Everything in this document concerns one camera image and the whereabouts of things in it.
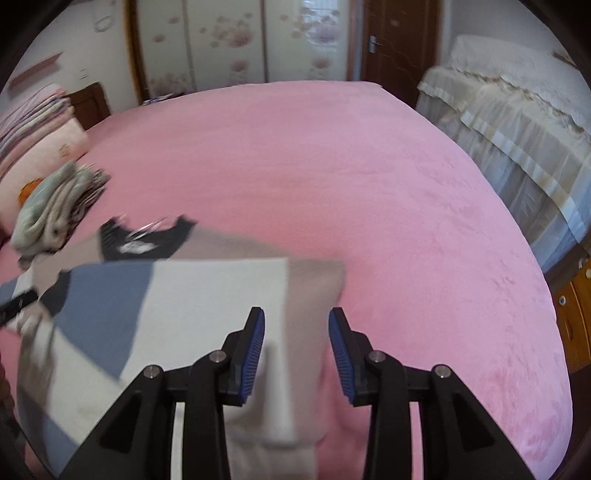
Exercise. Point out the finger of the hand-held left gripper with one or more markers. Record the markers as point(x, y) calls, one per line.
point(18, 303)

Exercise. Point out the striped folded garment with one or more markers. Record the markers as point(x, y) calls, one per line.
point(90, 191)

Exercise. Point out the clear plastic clothes hanger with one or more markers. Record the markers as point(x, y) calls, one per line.
point(147, 227)

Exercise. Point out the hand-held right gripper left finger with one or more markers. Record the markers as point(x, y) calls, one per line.
point(251, 353)

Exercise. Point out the brown wooden door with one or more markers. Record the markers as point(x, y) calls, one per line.
point(406, 46)

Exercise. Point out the grey folded fleece sweater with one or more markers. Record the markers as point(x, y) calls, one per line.
point(46, 207)

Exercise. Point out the floral sliding-door wardrobe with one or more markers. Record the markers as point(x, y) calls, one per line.
point(240, 41)

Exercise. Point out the dark wooden headboard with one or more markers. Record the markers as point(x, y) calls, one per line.
point(92, 104)

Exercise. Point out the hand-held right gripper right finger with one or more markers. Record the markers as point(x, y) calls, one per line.
point(341, 353)

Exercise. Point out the blue white knit sweater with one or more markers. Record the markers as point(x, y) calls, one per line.
point(207, 295)

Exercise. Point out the striped folded quilt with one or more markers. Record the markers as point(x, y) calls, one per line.
point(27, 115)

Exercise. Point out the wooden cabinet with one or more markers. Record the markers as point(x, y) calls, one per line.
point(577, 318)

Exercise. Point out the pink quilt with orange print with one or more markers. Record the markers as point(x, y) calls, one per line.
point(51, 147)

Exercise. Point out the pink wall shelf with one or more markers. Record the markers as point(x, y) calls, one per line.
point(37, 71)

